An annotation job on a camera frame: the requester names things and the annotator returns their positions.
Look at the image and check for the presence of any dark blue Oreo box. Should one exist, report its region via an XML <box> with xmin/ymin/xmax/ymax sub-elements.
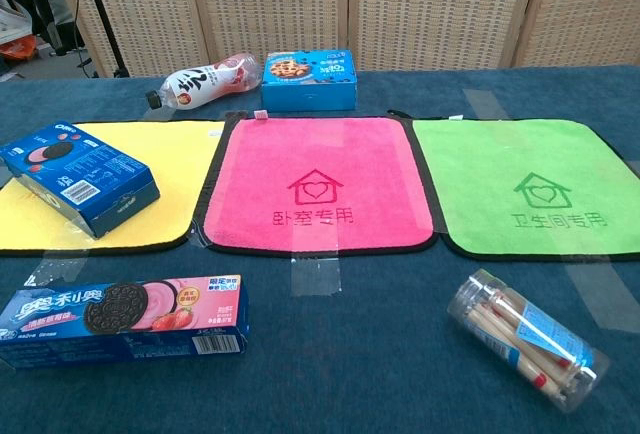
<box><xmin>0</xmin><ymin>120</ymin><xmax>161</xmax><ymax>240</ymax></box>

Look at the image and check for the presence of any light blue chocolate-chip cookie box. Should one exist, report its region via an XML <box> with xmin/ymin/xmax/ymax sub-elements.
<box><xmin>260</xmin><ymin>49</ymin><xmax>359</xmax><ymax>112</ymax></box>

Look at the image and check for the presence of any plastic drink bottle white label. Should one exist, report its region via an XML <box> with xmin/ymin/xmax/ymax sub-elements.
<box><xmin>144</xmin><ymin>52</ymin><xmax>264</xmax><ymax>111</ymax></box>

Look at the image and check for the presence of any Oreo box with strawberry picture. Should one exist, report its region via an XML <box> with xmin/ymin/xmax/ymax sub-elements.
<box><xmin>0</xmin><ymin>274</ymin><xmax>250</xmax><ymax>371</ymax></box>

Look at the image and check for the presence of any pink cloth with house print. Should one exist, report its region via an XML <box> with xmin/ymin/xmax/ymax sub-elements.
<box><xmin>198</xmin><ymin>112</ymin><xmax>441</xmax><ymax>257</ymax></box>

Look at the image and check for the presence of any clear tape strip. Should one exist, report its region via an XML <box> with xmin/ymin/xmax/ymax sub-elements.
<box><xmin>23</xmin><ymin>249</ymin><xmax>90</xmax><ymax>289</ymax></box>
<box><xmin>462</xmin><ymin>87</ymin><xmax>514</xmax><ymax>121</ymax></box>
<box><xmin>563</xmin><ymin>258</ymin><xmax>640</xmax><ymax>331</ymax></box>
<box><xmin>290</xmin><ymin>248</ymin><xmax>344</xmax><ymax>298</ymax></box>

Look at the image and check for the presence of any yellow cloth with black edge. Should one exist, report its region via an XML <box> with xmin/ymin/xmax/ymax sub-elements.
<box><xmin>0</xmin><ymin>120</ymin><xmax>227</xmax><ymax>258</ymax></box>

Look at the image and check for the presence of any green cloth with house print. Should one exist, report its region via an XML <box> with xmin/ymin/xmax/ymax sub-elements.
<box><xmin>410</xmin><ymin>114</ymin><xmax>640</xmax><ymax>263</ymax></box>

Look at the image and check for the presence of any woven wooden folding screen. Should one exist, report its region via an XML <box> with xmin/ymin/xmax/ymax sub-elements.
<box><xmin>45</xmin><ymin>0</ymin><xmax>640</xmax><ymax>78</ymax></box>

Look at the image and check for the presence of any clear jar of biscuit sticks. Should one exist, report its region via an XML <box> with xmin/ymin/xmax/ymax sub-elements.
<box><xmin>446</xmin><ymin>268</ymin><xmax>611</xmax><ymax>414</ymax></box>

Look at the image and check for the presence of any black tripod stand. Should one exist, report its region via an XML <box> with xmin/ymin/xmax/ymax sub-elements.
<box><xmin>74</xmin><ymin>0</ymin><xmax>130</xmax><ymax>79</ymax></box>

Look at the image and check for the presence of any black office chair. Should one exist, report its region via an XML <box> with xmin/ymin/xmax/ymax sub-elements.
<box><xmin>0</xmin><ymin>0</ymin><xmax>87</xmax><ymax>58</ymax></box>

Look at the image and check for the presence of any orange plastic bag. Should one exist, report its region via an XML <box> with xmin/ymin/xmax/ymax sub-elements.
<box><xmin>0</xmin><ymin>36</ymin><xmax>39</xmax><ymax>61</ymax></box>

